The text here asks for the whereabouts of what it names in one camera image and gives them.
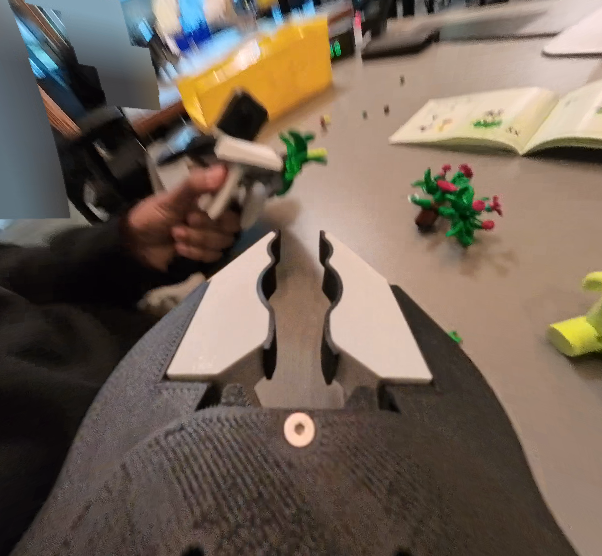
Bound person's left forearm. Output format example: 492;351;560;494
0;217;142;314

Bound green toy plant stem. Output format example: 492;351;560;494
277;130;328;197

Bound white stand base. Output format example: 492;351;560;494
542;7;602;58

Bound person's left hand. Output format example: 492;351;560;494
126;165;241;271

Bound lime green toy flowerpot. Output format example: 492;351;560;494
547;271;602;357

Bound toy plant with red flowers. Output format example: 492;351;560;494
407;163;504;249

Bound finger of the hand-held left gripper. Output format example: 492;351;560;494
240;174;283;231
214;135;285;173

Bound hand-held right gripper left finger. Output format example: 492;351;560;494
166;230;282;396

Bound open instruction booklet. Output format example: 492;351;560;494
388;80;602;158

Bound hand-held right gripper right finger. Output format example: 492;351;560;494
319;230;434;402

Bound yellow storage bin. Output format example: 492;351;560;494
175;16;335;130

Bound person's beige trousers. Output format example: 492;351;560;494
138;273;210;320

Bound dark flat pad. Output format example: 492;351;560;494
361;24;441;61

